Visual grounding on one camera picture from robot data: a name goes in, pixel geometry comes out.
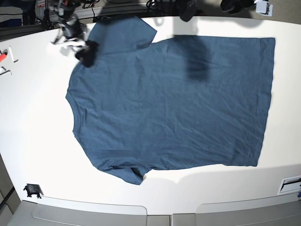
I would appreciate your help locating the upper hex key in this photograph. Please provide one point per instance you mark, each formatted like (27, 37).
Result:
(14, 60)

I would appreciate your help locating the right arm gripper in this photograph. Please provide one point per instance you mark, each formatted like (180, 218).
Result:
(72, 34)

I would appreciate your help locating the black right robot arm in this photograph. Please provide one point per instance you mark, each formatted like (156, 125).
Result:
(64, 9)

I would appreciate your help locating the red handled tool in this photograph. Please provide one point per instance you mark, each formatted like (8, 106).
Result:
(3, 55)

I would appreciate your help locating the black table clip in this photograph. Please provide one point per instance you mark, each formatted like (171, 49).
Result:
(33, 189)

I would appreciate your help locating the blue T-shirt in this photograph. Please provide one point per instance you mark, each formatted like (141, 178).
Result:
(179, 103)

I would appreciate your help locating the right grey chair back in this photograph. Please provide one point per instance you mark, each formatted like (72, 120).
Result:
(283, 210)

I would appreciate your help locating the grey chair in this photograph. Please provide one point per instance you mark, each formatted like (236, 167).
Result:
(283, 210)
(33, 214)

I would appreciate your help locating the left grey chair back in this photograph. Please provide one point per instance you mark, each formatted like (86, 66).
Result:
(33, 214)

